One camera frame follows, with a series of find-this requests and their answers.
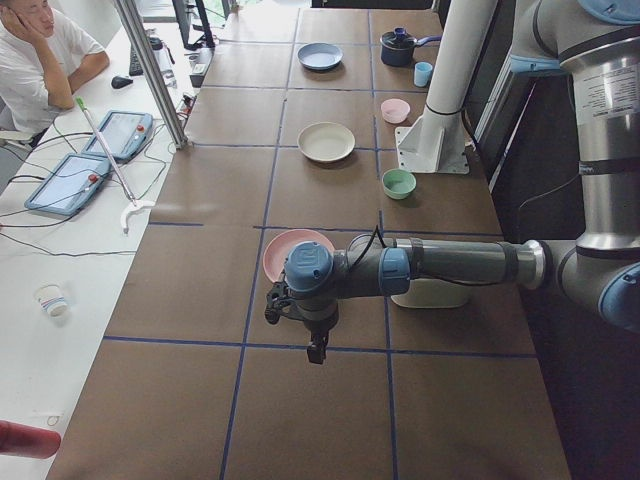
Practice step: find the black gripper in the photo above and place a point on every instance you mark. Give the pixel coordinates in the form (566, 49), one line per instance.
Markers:
(320, 324)

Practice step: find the blue plate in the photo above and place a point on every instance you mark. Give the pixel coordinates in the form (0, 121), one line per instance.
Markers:
(320, 56)

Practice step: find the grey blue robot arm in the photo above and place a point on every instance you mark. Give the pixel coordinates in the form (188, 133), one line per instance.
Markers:
(597, 44)

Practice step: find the pink plate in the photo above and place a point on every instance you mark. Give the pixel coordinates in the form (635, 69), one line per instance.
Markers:
(278, 249)

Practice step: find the white box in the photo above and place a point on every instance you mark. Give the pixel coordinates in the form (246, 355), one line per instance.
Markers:
(433, 294)

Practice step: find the green bowl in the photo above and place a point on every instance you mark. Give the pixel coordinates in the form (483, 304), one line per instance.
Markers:
(398, 184)

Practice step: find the cream plate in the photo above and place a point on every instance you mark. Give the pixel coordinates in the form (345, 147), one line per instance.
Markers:
(326, 142)

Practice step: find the white reacher stick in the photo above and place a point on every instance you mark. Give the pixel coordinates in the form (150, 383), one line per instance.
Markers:
(135, 205)

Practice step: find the pink bowl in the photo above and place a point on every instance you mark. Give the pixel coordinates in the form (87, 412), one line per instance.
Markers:
(394, 110)

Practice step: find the paper cup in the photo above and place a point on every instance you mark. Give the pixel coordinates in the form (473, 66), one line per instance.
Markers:
(52, 300)

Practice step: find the far blue teach pendant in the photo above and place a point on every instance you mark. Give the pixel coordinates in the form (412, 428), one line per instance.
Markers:
(126, 133)

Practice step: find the blue teach pendant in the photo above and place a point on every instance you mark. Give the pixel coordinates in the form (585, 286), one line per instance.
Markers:
(70, 186)
(126, 133)

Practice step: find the blue cup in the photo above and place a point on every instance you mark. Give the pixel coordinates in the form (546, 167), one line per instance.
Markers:
(422, 74)

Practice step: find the near blue teach pendant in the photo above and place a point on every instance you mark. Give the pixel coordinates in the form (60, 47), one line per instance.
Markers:
(70, 186)

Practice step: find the dark blue pot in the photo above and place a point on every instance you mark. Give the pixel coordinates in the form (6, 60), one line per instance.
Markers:
(398, 46)

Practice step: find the red cylinder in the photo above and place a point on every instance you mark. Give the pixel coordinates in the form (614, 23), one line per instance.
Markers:
(26, 441)

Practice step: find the black computer mouse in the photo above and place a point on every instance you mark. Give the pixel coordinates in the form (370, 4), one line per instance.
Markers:
(119, 82)

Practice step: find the black keyboard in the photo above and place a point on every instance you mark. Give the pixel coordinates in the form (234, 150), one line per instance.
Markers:
(135, 67)

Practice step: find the water bottle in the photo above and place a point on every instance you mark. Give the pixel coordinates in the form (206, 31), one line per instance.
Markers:
(162, 55)

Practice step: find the black monitor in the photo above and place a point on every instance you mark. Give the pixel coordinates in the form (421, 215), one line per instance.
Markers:
(193, 23)

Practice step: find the seated person in white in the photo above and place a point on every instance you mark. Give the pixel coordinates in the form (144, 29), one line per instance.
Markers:
(45, 58)

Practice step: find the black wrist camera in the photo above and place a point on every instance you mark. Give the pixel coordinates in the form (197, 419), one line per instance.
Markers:
(279, 304)

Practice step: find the white post base bracket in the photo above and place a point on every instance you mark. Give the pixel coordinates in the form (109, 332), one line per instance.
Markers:
(434, 144)

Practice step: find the aluminium frame post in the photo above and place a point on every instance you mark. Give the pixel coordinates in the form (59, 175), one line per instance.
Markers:
(167, 101)

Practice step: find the white camera post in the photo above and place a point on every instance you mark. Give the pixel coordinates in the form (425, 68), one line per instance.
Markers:
(465, 31)

